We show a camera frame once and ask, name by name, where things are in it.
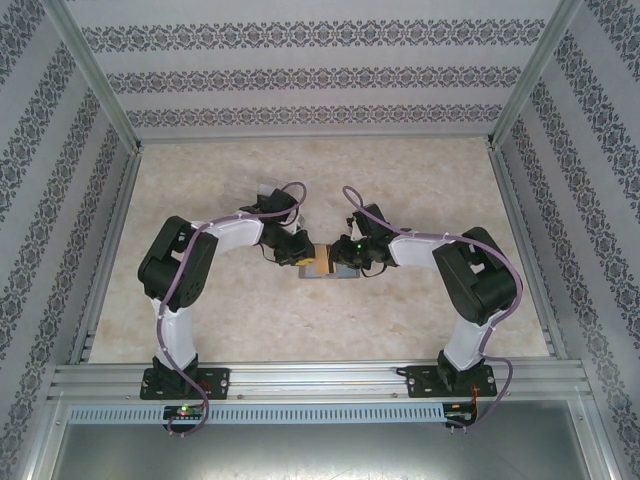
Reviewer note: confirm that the grey leather card holder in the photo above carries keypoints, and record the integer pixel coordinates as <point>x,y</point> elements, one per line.
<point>306,274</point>

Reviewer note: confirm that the small yellow block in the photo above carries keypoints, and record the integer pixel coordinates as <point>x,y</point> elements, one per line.
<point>322,260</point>

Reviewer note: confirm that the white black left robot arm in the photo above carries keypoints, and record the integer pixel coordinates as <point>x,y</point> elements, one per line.
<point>235,235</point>

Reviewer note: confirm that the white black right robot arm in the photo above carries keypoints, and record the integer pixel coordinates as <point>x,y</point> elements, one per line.
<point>415,247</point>

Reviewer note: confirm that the light blue card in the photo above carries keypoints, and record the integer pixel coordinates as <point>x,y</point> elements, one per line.
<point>347,272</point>

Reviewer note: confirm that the grey metal sheet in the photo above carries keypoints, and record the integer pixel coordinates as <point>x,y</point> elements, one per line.
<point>320,455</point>

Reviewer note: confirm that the aluminium mounting rail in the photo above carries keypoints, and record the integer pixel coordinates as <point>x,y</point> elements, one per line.
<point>315,382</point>

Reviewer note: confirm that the aluminium side rail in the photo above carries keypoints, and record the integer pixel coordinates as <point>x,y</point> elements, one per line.
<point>530,250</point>
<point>107,250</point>

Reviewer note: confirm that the aluminium frame post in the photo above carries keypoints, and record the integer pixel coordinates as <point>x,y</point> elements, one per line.
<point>95,70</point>
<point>535,70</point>

